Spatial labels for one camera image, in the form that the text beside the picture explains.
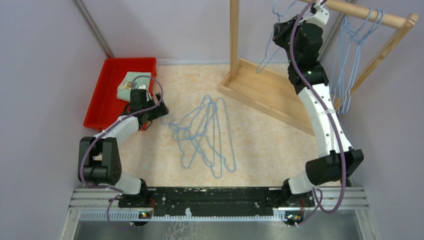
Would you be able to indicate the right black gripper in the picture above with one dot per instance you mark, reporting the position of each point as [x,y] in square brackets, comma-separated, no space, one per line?
[281,29]

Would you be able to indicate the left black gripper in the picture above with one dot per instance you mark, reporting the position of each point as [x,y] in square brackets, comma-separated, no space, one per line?
[160,110]

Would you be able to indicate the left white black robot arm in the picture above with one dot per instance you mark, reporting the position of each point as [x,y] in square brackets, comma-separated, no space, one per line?
[99,162]

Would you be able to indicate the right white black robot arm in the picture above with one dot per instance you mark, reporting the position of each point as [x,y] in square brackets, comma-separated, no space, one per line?
[337,159]

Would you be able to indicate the folded light green cloth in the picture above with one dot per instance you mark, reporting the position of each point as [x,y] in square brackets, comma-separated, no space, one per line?
[131,81]

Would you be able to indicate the red plastic bin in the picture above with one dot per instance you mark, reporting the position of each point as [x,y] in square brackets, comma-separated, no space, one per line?
[105,107]

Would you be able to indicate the wooden hanger rack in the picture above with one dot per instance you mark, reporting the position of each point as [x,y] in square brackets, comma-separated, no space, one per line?
[272,93]

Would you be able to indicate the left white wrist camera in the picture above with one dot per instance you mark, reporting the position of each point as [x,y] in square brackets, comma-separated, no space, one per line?
[144,87]

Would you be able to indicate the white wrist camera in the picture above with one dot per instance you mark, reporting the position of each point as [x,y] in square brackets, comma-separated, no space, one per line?
[320,15]
[144,87]

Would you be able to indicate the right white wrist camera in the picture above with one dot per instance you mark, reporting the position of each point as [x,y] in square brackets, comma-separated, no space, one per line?
[320,15]

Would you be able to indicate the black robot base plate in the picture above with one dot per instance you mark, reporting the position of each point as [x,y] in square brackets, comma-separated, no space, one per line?
[216,201]

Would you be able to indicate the aluminium frame rail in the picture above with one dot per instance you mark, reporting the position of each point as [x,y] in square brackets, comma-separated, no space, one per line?
[101,204]

